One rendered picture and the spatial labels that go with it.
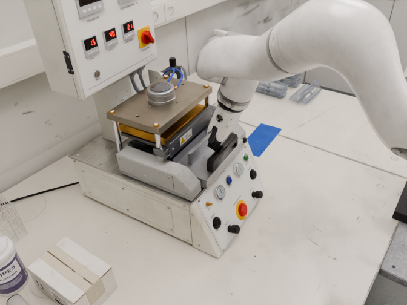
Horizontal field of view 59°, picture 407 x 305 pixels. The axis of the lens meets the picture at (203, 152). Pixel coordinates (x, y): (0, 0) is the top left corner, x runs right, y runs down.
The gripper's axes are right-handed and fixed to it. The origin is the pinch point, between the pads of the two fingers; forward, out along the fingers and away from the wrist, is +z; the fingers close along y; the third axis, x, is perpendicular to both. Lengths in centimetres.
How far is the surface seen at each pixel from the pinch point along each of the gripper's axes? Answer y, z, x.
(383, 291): 55, 75, -91
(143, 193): -17.0, 16.1, 9.3
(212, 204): -12.0, 8.5, -9.2
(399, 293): 57, 72, -97
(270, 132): 50, 25, -7
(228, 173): 1.5, 9.0, -7.1
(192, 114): 4.0, -1.0, 10.8
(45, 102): -3, 27, 65
